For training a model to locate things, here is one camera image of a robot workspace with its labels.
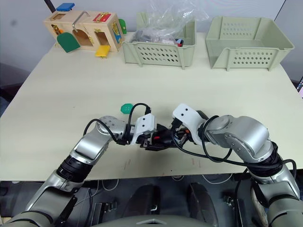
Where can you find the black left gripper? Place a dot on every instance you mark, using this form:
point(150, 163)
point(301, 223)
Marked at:
point(151, 144)

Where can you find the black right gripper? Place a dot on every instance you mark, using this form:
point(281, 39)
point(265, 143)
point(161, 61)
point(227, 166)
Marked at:
point(181, 136)

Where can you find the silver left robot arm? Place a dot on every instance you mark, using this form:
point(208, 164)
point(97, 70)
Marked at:
point(90, 146)

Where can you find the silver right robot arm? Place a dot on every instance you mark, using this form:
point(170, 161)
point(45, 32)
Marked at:
point(248, 134)

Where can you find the green plastic disc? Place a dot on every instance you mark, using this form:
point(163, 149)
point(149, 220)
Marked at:
point(127, 108)

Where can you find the pale green bin with bags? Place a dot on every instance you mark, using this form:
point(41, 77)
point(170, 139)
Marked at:
point(158, 53)

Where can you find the red and blue small part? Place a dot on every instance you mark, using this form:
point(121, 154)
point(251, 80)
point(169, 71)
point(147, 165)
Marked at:
point(180, 42)

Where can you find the grey robot torso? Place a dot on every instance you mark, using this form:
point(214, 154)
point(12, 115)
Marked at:
point(151, 223)

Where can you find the dark bagged parts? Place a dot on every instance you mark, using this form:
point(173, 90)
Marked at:
point(148, 35)

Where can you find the yellow wooden door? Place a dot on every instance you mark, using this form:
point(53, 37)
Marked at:
point(103, 50)

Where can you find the clear plastic bag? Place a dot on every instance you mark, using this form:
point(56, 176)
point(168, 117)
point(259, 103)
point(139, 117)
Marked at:
point(172, 16)

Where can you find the small green wooden door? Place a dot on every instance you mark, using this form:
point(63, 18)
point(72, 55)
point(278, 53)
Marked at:
point(123, 25)

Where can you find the empty pale green bin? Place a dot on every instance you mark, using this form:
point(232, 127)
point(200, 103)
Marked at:
point(248, 42)

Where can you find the wooden latch box toy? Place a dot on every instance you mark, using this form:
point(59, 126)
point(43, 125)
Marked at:
point(104, 26)

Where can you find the red wooden panel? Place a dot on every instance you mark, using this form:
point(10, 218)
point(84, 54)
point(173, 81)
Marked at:
point(102, 17)

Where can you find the screen with coloured lights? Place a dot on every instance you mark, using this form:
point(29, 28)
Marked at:
point(301, 87)

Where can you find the green arched wooden door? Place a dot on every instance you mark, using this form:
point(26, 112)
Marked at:
point(68, 42)

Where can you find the metal hook latch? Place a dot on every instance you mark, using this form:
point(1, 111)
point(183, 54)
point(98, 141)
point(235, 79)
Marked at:
point(76, 21)

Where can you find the blue wooden flap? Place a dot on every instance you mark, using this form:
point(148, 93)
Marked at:
point(65, 6)

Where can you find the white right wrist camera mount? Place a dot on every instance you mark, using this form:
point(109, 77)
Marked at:
point(187, 116)

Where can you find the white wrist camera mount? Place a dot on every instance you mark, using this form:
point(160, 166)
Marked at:
point(187, 116)
point(145, 123)

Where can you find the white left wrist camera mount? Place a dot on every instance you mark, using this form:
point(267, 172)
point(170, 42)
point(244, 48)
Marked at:
point(145, 123)

